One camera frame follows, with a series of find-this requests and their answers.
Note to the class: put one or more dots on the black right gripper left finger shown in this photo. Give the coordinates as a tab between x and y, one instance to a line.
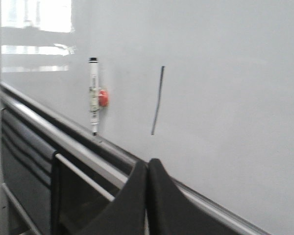
85	211

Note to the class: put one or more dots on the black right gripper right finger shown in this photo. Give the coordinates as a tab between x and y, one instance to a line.
171	213

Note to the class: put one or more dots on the red round magnet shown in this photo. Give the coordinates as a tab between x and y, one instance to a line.
103	98

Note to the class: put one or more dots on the white whiteboard marker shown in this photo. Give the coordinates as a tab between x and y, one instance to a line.
93	91

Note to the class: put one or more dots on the white metal whiteboard stand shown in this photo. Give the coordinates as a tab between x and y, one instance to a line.
45	118

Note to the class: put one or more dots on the white whiteboard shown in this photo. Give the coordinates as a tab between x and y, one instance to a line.
206	86

